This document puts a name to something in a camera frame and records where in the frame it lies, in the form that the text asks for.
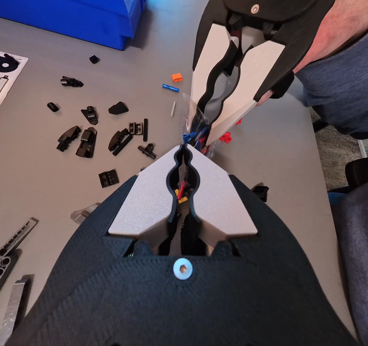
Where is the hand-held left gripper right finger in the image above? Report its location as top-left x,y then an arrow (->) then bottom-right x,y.
183,144 -> 258,251

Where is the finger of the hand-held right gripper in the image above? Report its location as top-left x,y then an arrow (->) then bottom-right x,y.
191,22 -> 240,114
206,40 -> 286,147

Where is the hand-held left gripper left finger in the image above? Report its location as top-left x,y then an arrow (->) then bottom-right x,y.
108,145 -> 185,252

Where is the clear bag of lego pieces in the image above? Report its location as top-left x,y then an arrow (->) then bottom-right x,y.
178,92 -> 219,210

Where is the person's right forearm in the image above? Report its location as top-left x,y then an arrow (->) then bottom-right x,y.
327,0 -> 368,52

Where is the small black lego brick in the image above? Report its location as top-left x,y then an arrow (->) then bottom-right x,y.
251,183 -> 270,203

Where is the person's right hand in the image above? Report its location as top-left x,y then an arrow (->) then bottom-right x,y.
293,0 -> 350,74

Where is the blue plastic bin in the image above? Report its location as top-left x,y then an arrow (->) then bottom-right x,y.
0,0 -> 148,51

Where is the printed instruction sheet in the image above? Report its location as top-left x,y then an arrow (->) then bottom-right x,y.
0,51 -> 29,107

